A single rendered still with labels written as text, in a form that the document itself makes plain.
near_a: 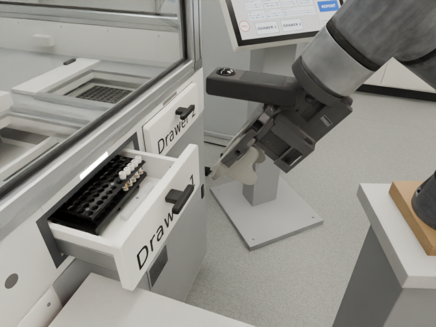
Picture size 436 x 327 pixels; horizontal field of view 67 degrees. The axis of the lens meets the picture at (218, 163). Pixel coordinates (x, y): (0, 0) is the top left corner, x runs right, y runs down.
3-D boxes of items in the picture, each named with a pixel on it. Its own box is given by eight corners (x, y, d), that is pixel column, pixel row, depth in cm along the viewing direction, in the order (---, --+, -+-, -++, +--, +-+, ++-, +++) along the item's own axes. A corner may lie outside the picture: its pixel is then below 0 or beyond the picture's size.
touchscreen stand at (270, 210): (322, 224, 177) (374, 23, 118) (249, 251, 162) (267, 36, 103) (272, 173, 214) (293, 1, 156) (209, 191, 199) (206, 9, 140)
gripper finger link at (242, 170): (233, 207, 48) (274, 167, 43) (200, 183, 47) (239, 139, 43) (237, 196, 50) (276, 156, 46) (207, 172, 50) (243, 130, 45)
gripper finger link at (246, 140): (226, 173, 44) (269, 127, 39) (217, 166, 44) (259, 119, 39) (233, 157, 48) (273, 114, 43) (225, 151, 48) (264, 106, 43)
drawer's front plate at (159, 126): (198, 116, 102) (197, 82, 96) (154, 167, 80) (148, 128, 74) (193, 115, 103) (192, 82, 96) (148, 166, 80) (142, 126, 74)
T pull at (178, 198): (194, 189, 61) (194, 183, 60) (178, 216, 55) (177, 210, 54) (177, 185, 62) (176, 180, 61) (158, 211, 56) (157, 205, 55)
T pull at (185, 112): (195, 108, 88) (194, 104, 88) (183, 121, 83) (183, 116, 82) (183, 107, 89) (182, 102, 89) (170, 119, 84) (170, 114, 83)
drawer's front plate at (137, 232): (200, 184, 74) (198, 143, 68) (132, 292, 52) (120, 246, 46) (193, 183, 75) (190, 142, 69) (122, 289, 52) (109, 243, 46)
